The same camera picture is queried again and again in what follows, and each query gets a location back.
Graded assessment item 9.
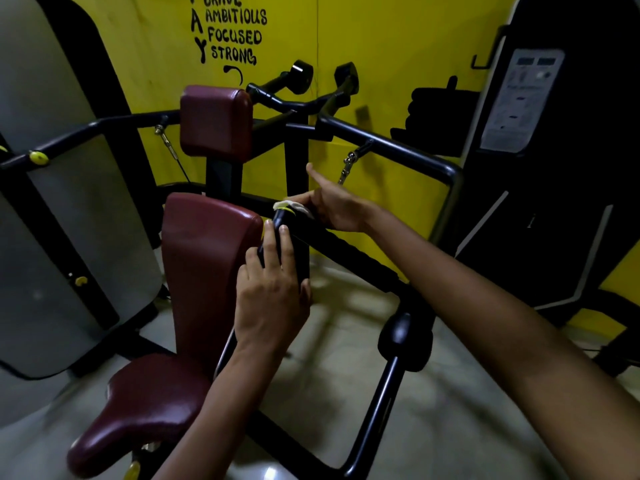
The person's right hand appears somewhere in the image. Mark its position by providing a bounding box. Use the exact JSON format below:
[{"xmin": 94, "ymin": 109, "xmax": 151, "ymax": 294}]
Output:
[{"xmin": 287, "ymin": 163, "xmax": 376, "ymax": 234}]

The person's left hand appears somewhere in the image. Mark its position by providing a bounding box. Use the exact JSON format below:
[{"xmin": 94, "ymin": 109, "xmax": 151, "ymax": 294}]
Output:
[{"xmin": 233, "ymin": 220, "xmax": 314, "ymax": 353}]

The white cleaning cloth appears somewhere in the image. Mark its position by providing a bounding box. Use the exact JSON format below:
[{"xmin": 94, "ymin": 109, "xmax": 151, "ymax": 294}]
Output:
[{"xmin": 272, "ymin": 199, "xmax": 315, "ymax": 220}]

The black padded machine handle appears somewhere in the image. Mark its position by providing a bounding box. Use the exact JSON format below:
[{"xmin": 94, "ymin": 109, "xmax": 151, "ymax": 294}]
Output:
[{"xmin": 256, "ymin": 209, "xmax": 313, "ymax": 289}]

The person's left forearm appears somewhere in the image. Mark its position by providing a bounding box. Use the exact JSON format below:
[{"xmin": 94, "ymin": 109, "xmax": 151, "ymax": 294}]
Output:
[{"xmin": 151, "ymin": 340, "xmax": 290, "ymax": 480}]

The person's right forearm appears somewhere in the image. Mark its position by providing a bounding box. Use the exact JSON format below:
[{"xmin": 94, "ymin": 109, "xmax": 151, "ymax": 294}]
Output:
[{"xmin": 361, "ymin": 202, "xmax": 640, "ymax": 480}]

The maroon back pad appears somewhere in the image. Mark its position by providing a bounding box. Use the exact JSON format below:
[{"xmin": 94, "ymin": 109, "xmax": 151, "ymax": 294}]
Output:
[{"xmin": 161, "ymin": 192, "xmax": 264, "ymax": 380}]

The maroon headrest pad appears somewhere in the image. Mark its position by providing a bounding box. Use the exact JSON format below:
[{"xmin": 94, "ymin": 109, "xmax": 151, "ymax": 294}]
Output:
[{"xmin": 179, "ymin": 85, "xmax": 254, "ymax": 164}]

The maroon seat pad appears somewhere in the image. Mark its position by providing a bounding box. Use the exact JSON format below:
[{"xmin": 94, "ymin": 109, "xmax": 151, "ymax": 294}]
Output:
[{"xmin": 66, "ymin": 353, "xmax": 212, "ymax": 479}]

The grey weight stack shroud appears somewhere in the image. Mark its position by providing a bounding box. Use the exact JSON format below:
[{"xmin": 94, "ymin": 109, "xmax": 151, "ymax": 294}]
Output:
[{"xmin": 0, "ymin": 0, "xmax": 164, "ymax": 380}]

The grey instruction placard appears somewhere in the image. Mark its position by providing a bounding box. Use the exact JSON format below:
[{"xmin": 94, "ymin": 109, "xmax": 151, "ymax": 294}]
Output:
[{"xmin": 480, "ymin": 49, "xmax": 566, "ymax": 154}]

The black gym machine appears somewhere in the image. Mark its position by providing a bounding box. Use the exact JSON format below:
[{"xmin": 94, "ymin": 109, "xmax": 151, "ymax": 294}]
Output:
[{"xmin": 450, "ymin": 0, "xmax": 640, "ymax": 378}]

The black gym machine frame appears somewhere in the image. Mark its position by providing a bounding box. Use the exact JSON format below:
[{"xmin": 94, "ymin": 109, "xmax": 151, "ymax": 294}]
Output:
[{"xmin": 0, "ymin": 60, "xmax": 464, "ymax": 480}]

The thin black machine cable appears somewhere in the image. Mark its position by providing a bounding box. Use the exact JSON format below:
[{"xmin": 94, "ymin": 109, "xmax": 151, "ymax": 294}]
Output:
[{"xmin": 172, "ymin": 156, "xmax": 194, "ymax": 184}]

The black wall hook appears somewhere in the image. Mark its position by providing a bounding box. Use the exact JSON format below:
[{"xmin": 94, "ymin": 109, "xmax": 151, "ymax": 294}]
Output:
[{"xmin": 470, "ymin": 25, "xmax": 510, "ymax": 71}]

